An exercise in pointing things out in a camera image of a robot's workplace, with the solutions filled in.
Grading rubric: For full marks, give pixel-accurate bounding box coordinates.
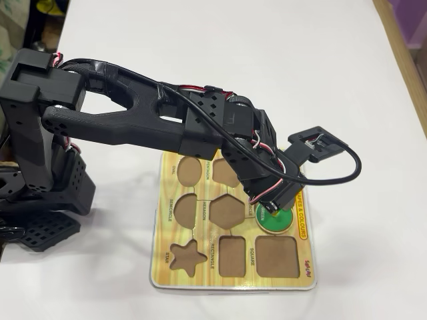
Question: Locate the red white servo wire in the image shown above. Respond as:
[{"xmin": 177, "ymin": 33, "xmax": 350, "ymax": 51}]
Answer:
[{"xmin": 248, "ymin": 129, "xmax": 292, "ymax": 206}]

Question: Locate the wooden shapes puzzle board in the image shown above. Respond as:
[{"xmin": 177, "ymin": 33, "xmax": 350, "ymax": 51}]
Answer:
[{"xmin": 149, "ymin": 146, "xmax": 318, "ymax": 290}]

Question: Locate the black table clamp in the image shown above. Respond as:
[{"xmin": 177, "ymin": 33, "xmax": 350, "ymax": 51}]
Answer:
[{"xmin": 0, "ymin": 226, "xmax": 27, "ymax": 239}]

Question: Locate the yellow object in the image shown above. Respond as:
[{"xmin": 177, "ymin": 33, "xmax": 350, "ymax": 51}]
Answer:
[{"xmin": 35, "ymin": 0, "xmax": 66, "ymax": 15}]

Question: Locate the black camera cable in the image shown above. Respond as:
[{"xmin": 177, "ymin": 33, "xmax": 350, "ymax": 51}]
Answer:
[{"xmin": 61, "ymin": 58, "xmax": 363, "ymax": 186}]

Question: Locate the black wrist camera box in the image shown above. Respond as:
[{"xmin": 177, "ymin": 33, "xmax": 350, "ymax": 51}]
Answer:
[{"xmin": 282, "ymin": 125, "xmax": 350, "ymax": 164}]

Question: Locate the green circle piece yellow pin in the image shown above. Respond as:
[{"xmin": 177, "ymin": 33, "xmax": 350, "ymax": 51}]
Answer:
[{"xmin": 254, "ymin": 203, "xmax": 294, "ymax": 234}]

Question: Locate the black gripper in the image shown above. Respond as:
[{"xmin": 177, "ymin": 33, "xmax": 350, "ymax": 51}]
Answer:
[{"xmin": 222, "ymin": 109, "xmax": 306, "ymax": 217}]

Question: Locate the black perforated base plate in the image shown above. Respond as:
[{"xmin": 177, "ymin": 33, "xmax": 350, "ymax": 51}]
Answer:
[{"xmin": 18, "ymin": 211, "xmax": 83, "ymax": 253}]

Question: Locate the floral curtain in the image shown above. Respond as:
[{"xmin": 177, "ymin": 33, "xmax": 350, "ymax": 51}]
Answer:
[{"xmin": 0, "ymin": 0, "xmax": 33, "ymax": 73}]

